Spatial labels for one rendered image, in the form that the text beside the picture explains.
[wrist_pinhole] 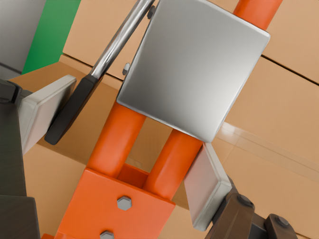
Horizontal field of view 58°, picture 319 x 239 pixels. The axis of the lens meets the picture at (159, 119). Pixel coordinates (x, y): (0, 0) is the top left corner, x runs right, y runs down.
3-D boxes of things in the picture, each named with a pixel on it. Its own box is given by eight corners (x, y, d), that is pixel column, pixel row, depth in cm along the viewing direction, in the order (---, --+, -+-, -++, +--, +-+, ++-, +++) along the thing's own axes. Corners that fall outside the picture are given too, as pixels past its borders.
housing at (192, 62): (202, 124, 21) (215, 148, 17) (117, 86, 20) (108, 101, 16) (251, 35, 19) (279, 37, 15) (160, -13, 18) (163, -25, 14)
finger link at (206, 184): (220, 180, 14) (234, 186, 14) (198, 131, 20) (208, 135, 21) (192, 228, 15) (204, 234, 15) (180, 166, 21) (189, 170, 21)
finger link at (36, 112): (17, 162, 13) (1, 156, 13) (62, 117, 20) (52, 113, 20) (38, 104, 12) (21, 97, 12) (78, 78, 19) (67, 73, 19)
